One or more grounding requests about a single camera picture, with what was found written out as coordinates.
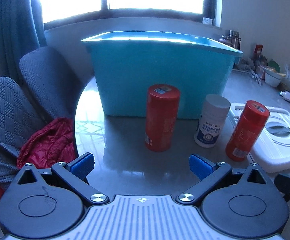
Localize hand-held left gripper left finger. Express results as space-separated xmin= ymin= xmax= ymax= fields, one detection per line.
xmin=15 ymin=152 xmax=110 ymax=207

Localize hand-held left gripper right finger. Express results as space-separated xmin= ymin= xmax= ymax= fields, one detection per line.
xmin=176 ymin=154 xmax=270 ymax=207

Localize white bottle with grey cap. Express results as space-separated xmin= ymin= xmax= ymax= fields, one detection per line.
xmin=194 ymin=94 xmax=231 ymax=148

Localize white storage bin lid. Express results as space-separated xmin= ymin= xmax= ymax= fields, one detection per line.
xmin=227 ymin=102 xmax=290 ymax=173

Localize slim red canister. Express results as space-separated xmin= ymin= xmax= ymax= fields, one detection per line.
xmin=225 ymin=100 xmax=270 ymax=162

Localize large red canister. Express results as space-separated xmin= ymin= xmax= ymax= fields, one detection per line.
xmin=145 ymin=84 xmax=181 ymax=152

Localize teal plastic storage bin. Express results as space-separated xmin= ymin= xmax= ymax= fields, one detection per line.
xmin=81 ymin=31 xmax=243 ymax=119

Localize grey marble desktop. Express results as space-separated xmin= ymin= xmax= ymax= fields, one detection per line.
xmin=74 ymin=67 xmax=290 ymax=197

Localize red puffy jacket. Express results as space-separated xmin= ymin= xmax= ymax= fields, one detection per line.
xmin=17 ymin=117 xmax=77 ymax=170

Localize grey knit-covered chair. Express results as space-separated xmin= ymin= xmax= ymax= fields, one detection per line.
xmin=19 ymin=46 xmax=92 ymax=121
xmin=0 ymin=77 xmax=47 ymax=189

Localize white printed sachet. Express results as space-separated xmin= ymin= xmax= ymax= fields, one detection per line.
xmin=250 ymin=69 xmax=263 ymax=87

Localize white ribbed bowl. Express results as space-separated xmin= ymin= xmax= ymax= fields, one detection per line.
xmin=264 ymin=67 xmax=283 ymax=88

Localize green round lid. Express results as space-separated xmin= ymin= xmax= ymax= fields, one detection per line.
xmin=268 ymin=59 xmax=281 ymax=72

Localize steel thermos flask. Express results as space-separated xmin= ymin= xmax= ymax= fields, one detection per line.
xmin=228 ymin=30 xmax=242 ymax=51

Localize blue curtain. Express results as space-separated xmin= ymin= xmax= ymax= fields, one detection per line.
xmin=0 ymin=0 xmax=47 ymax=87

